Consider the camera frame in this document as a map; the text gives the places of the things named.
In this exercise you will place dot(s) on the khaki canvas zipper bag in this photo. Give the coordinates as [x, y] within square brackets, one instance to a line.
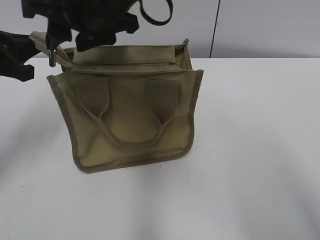
[127, 105]

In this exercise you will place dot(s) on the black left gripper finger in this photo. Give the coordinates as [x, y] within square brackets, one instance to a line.
[15, 50]

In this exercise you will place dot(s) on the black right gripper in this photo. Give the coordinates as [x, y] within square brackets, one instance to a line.
[97, 17]

